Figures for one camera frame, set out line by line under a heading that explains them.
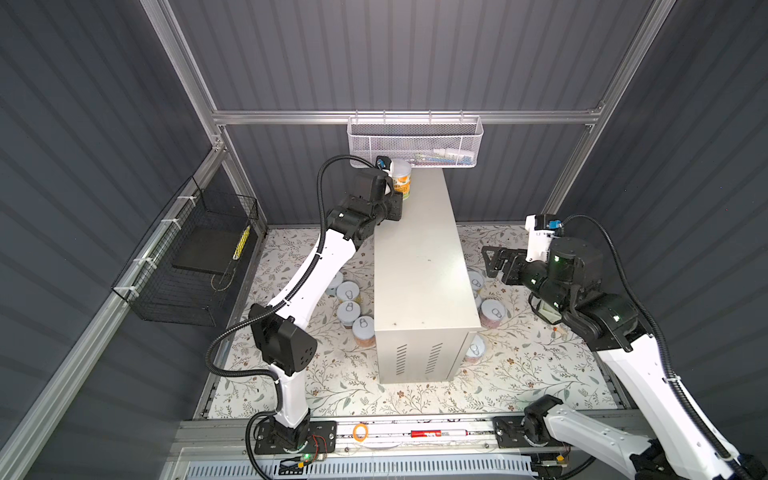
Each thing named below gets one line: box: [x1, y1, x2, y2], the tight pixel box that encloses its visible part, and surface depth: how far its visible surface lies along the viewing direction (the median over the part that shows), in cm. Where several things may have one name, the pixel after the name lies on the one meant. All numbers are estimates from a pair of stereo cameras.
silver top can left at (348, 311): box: [337, 300, 361, 329], surface depth 93 cm
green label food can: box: [466, 334, 486, 363], surface depth 84 cm
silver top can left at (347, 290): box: [335, 280, 360, 301], surface depth 98 cm
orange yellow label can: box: [391, 158, 412, 201], surface depth 77 cm
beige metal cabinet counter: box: [373, 168, 481, 384], surface depth 69 cm
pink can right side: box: [478, 298, 507, 329], surface depth 92 cm
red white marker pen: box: [410, 430, 469, 438], surface depth 75 cm
